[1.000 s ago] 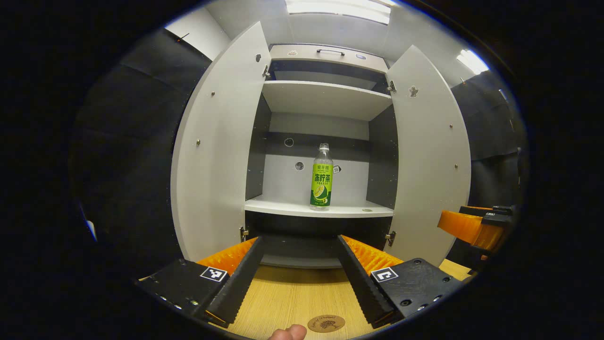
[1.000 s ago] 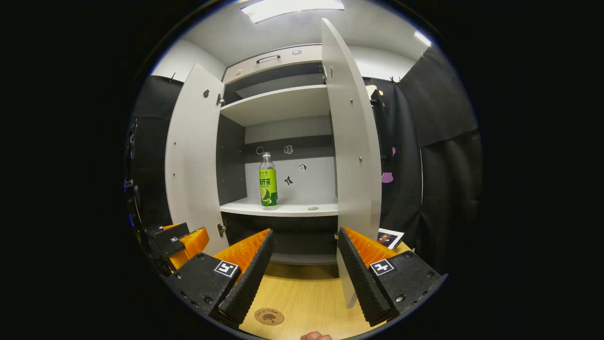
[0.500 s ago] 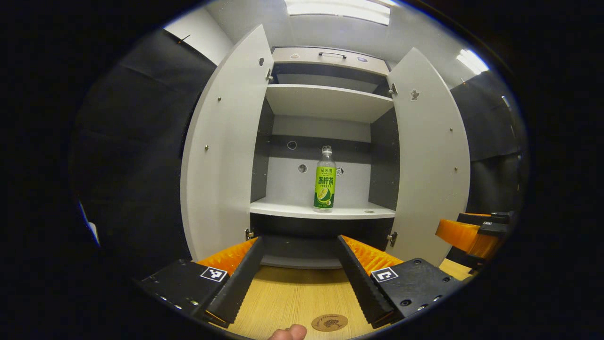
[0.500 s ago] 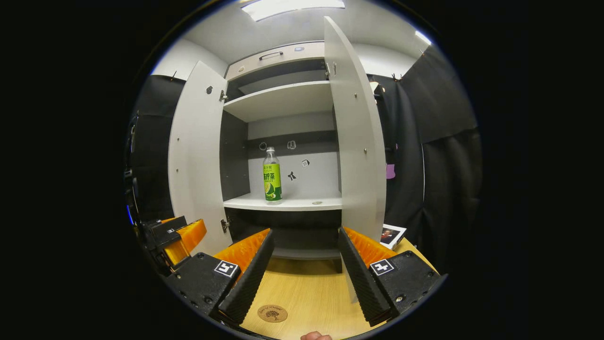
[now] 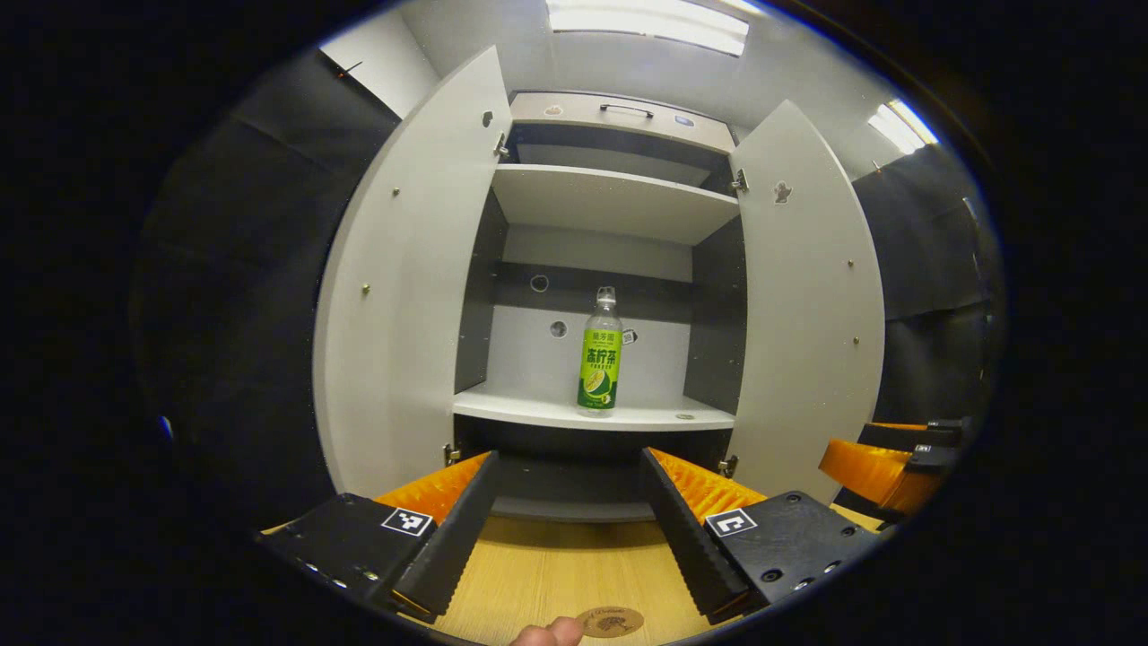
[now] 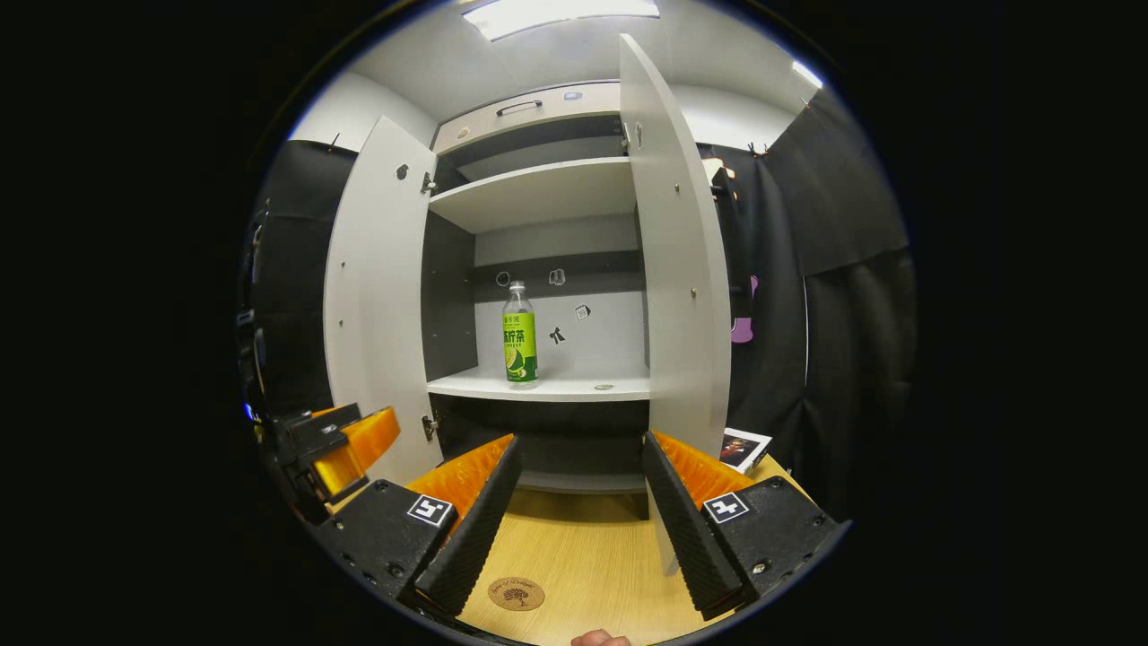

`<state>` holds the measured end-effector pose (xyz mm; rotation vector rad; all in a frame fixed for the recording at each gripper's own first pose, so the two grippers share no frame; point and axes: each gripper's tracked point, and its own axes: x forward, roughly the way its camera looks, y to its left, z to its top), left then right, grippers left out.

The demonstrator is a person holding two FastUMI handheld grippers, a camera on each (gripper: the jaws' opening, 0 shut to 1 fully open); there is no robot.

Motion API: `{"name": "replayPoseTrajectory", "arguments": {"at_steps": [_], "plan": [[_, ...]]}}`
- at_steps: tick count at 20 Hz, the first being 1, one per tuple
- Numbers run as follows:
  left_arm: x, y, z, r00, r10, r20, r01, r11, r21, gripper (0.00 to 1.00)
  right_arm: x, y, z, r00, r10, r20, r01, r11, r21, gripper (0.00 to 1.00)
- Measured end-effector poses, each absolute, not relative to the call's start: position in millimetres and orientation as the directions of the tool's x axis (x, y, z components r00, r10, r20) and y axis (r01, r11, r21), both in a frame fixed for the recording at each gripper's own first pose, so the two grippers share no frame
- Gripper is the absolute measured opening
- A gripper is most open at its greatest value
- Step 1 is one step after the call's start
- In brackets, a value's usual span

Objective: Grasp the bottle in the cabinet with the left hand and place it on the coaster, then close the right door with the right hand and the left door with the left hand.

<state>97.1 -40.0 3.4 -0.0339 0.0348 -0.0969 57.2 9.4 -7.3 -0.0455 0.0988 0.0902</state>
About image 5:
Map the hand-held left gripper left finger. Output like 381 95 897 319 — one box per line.
256 450 501 624

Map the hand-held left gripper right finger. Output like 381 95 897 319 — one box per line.
639 447 884 626

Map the round wooden coaster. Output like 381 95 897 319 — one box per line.
576 607 645 639

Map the white cabinet door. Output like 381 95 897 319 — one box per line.
312 47 514 499
722 99 887 503

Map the green label clear bottle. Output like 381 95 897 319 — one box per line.
577 286 623 419

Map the white and grey cabinet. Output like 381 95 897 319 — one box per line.
444 90 750 524

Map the black backdrop cloth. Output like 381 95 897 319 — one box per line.
130 49 1005 526

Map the ceiling light panel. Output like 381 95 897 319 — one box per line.
868 99 940 155
547 0 750 57

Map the cabinet drawer with black handle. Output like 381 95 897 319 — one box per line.
509 92 738 155

